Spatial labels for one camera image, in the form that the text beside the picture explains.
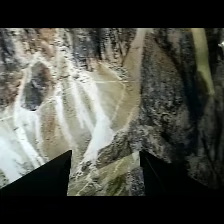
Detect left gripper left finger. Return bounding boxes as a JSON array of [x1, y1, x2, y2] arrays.
[[0, 149, 73, 197]]

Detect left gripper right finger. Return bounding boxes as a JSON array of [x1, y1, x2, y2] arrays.
[[139, 150, 216, 197]]

